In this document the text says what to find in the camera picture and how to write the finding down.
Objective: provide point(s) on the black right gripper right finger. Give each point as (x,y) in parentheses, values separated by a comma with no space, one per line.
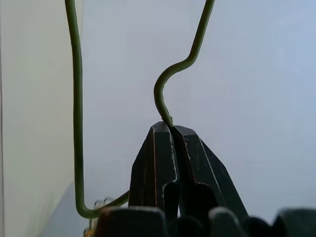
(202,163)

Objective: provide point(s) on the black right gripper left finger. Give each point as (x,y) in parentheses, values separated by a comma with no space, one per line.
(148,168)

